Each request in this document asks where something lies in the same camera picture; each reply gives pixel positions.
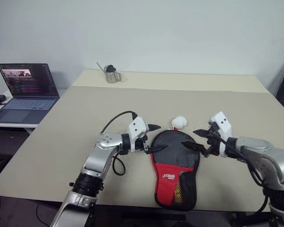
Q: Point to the open grey laptop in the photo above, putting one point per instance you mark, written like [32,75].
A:
[26,106]

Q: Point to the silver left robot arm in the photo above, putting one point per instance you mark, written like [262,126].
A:
[104,142]

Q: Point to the white fluffy ball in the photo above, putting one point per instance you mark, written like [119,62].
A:
[179,121]

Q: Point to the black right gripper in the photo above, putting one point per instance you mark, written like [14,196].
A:
[214,142]

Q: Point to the thin metal stick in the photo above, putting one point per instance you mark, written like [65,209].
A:
[100,66]

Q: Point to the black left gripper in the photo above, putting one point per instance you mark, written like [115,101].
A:
[143,143]

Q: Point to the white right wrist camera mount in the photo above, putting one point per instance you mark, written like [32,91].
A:
[223,123]

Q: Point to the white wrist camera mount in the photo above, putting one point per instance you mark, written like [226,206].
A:
[223,123]
[137,127]

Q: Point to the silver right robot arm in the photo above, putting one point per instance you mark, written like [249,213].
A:
[258,146]

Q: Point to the black red paddle case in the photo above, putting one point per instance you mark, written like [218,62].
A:
[170,175]

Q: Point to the white side table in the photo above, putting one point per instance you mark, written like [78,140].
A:
[14,125]

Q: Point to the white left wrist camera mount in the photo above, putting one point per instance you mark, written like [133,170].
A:
[137,127]

